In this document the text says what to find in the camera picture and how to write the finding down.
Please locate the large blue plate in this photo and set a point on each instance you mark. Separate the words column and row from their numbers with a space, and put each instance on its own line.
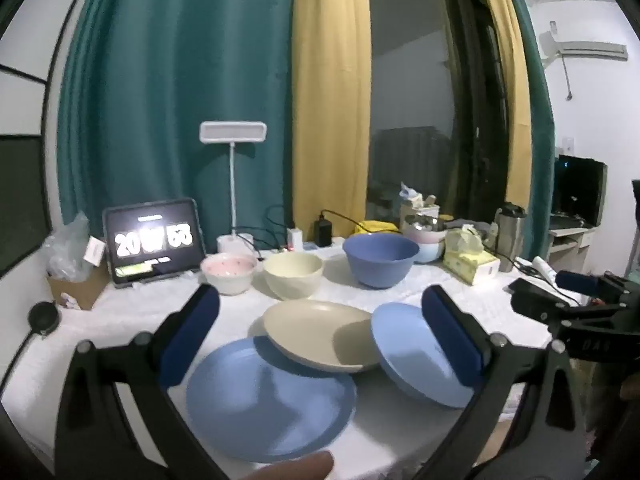
column 260, row 405

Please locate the white computer desk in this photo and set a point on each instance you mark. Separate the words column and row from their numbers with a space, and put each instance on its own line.
column 570, row 245

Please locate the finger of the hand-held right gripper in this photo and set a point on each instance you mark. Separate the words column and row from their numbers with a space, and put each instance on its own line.
column 530, row 300
column 575, row 281

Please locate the white storage basket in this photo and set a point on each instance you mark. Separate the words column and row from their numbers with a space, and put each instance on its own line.
column 417, row 205

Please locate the steel bowl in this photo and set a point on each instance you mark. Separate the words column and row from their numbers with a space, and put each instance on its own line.
column 422, row 221

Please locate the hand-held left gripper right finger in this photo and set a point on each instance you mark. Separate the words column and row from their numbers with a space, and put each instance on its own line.
column 452, row 335

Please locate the black round puck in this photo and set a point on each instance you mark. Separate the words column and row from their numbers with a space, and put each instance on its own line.
column 44, row 317

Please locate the cardboard box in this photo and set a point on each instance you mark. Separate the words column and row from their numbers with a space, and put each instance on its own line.
column 85, row 290

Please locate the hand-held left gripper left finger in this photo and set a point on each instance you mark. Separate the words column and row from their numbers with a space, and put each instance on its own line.
column 192, row 330

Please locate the large blue bowl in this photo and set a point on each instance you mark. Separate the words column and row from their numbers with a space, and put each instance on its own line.
column 380, row 265

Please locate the steel thermos bottle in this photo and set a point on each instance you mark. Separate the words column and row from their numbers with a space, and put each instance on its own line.
column 510, row 240

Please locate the tablet with clock display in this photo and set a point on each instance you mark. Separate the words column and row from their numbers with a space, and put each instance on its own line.
column 150, row 245

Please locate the person's left hand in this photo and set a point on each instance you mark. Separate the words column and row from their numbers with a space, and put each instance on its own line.
column 295, row 466

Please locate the black power adapter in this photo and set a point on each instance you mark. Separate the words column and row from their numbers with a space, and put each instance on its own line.
column 324, row 232

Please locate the light blue plate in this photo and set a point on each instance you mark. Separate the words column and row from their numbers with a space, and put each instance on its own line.
column 400, row 345

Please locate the teal curtain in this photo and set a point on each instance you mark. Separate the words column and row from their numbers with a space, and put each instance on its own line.
column 175, row 60
column 542, row 135

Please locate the black computer monitor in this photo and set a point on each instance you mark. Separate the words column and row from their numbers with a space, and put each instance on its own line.
column 580, row 185

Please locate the clear plastic bag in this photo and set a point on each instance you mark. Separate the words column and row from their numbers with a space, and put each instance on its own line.
column 65, row 255

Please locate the yellow curtain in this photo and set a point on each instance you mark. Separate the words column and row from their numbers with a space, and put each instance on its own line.
column 330, row 85
column 515, row 110

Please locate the pink speckled bowl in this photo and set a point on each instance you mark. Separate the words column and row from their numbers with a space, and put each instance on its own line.
column 227, row 280

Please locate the white air conditioner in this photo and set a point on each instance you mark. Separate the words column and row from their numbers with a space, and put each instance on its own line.
column 590, row 49

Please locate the white tube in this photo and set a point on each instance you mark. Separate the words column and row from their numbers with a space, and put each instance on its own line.
column 545, row 267

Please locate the small white box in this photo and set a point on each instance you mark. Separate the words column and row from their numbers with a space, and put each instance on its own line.
column 95, row 251

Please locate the white power strip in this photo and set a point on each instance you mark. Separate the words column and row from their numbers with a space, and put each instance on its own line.
column 312, row 248

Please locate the cream plate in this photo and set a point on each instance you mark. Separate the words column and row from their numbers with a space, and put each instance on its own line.
column 310, row 330

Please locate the plain pink bowl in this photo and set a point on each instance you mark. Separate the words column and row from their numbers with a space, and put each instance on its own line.
column 425, row 236

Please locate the pale blue bowl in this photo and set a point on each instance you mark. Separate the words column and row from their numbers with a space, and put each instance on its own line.
column 430, row 254

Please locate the cream bowl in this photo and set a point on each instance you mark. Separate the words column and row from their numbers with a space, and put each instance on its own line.
column 295, row 282

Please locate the white desk lamp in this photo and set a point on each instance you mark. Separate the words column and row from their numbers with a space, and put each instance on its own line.
column 232, row 132

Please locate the yellow wipes packet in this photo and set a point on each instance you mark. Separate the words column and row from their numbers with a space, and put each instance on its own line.
column 375, row 226

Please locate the white quilted tablecloth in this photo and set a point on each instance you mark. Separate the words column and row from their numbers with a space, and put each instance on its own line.
column 125, row 320

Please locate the dark glass door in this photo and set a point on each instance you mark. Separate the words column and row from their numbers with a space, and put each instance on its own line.
column 425, row 85

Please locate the yellow tissue pack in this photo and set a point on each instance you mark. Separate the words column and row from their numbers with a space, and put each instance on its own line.
column 470, row 265

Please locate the white charger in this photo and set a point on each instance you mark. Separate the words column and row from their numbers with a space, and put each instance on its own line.
column 295, row 239

